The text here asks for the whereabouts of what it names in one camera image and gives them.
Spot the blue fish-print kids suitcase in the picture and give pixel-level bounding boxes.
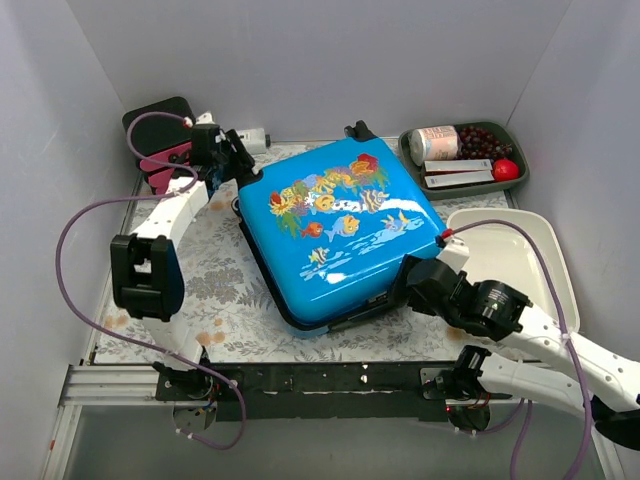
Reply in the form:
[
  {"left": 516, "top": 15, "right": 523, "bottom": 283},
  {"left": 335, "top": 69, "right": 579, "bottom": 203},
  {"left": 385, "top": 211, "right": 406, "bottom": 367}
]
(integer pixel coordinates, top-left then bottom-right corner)
[{"left": 236, "top": 120, "right": 445, "bottom": 336}]

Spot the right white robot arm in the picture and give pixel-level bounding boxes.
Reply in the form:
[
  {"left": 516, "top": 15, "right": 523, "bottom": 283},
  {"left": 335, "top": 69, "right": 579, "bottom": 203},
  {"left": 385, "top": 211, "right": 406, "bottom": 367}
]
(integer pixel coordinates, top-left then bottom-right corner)
[{"left": 392, "top": 256, "right": 639, "bottom": 450}]

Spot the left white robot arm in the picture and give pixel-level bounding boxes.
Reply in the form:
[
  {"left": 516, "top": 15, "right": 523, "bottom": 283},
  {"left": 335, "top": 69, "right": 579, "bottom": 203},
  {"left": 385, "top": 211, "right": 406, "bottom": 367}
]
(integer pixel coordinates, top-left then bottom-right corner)
[{"left": 110, "top": 123, "right": 257, "bottom": 400}]

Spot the white power adapter box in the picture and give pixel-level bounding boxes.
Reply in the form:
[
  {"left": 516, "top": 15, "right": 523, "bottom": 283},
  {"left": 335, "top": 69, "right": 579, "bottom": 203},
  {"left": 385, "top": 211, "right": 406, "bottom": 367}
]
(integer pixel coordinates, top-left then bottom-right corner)
[{"left": 237, "top": 128, "right": 271, "bottom": 155}]

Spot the black pink mini drawer chest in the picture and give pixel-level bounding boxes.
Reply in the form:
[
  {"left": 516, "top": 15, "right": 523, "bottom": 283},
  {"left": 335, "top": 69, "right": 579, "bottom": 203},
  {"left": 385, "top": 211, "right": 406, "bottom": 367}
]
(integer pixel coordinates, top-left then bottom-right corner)
[{"left": 122, "top": 96, "right": 195, "bottom": 195}]

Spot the white plastic basin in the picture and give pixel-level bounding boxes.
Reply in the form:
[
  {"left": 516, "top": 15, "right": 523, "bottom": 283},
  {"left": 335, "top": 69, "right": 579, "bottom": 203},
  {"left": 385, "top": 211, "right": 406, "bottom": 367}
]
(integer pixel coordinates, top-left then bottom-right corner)
[{"left": 447, "top": 208, "right": 581, "bottom": 332}]

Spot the lower white toothpaste box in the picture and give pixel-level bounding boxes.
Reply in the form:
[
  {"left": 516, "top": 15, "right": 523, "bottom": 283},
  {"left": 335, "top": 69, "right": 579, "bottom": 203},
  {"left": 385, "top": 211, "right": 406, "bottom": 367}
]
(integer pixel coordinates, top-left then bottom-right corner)
[{"left": 425, "top": 171, "right": 494, "bottom": 189}]

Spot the white toothpaste box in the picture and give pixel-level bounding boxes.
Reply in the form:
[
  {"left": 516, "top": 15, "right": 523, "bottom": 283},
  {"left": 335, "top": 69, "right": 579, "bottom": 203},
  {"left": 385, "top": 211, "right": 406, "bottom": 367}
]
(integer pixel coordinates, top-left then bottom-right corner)
[
  {"left": 423, "top": 159, "right": 493, "bottom": 175},
  {"left": 425, "top": 171, "right": 494, "bottom": 189}
]

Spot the upper white toothpaste box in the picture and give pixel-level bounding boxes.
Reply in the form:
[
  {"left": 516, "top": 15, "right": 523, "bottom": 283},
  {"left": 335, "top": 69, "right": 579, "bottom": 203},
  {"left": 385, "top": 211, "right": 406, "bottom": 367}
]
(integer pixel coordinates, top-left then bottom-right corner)
[{"left": 423, "top": 159, "right": 493, "bottom": 175}]

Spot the red apple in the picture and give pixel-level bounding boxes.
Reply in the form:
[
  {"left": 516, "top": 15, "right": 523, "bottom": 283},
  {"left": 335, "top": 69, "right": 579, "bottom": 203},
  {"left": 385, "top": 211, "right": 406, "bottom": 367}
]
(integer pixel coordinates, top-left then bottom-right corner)
[{"left": 492, "top": 158, "right": 520, "bottom": 182}]

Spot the white pink tissue roll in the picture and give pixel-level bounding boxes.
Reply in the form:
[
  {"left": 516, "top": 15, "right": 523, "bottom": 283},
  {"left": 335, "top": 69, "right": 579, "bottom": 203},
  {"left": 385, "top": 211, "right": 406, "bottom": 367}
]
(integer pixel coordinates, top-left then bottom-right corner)
[{"left": 409, "top": 125, "right": 460, "bottom": 166}]

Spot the dark red grape bunch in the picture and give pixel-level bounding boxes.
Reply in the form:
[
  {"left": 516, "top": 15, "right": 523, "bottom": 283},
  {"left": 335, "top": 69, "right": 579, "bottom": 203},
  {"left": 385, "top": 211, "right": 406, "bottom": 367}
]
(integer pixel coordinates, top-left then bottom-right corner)
[{"left": 456, "top": 125, "right": 513, "bottom": 161}]

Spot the dark green plastic tray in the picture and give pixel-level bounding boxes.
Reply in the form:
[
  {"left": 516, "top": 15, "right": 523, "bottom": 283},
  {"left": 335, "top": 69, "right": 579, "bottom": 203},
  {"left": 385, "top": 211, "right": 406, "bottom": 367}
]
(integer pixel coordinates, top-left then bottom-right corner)
[{"left": 398, "top": 121, "right": 529, "bottom": 200}]

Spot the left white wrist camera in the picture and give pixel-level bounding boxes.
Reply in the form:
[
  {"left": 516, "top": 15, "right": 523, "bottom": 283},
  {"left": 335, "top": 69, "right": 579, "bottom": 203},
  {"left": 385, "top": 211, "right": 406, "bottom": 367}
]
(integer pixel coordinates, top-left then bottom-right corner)
[{"left": 182, "top": 111, "right": 216, "bottom": 128}]

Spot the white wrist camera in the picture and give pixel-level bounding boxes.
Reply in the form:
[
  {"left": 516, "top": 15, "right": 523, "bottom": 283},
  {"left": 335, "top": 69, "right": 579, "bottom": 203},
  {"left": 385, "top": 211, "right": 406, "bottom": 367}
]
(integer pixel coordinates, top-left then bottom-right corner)
[
  {"left": 182, "top": 111, "right": 216, "bottom": 128},
  {"left": 436, "top": 229, "right": 470, "bottom": 274}
]

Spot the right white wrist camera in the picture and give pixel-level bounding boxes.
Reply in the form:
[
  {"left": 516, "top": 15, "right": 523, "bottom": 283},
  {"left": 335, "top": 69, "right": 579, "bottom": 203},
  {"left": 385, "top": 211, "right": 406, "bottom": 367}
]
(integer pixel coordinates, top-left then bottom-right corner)
[{"left": 436, "top": 229, "right": 470, "bottom": 274}]

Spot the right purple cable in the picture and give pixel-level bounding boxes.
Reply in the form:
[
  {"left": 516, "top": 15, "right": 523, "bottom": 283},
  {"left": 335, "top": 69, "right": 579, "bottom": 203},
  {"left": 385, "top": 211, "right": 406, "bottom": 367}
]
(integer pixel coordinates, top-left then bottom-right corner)
[{"left": 442, "top": 221, "right": 594, "bottom": 480}]

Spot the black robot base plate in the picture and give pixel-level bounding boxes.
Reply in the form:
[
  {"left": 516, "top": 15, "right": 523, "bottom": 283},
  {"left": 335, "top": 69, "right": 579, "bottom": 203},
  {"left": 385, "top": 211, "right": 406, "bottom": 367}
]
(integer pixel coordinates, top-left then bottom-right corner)
[{"left": 154, "top": 360, "right": 514, "bottom": 435}]

